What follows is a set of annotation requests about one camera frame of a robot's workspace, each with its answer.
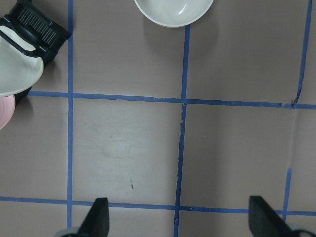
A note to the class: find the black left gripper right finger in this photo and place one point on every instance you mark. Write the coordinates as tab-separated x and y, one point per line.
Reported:
263	220

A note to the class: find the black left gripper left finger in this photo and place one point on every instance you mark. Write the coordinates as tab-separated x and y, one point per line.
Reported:
97	222

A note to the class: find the pink plate in rack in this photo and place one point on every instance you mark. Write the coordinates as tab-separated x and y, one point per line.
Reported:
7	108

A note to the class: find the white plate in rack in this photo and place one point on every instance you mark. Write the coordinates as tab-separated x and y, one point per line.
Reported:
18	72

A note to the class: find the black plate rack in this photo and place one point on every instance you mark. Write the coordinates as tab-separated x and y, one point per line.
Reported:
31	32

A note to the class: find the white ceramic bowl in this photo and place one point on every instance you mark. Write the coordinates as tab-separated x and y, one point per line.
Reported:
173	13

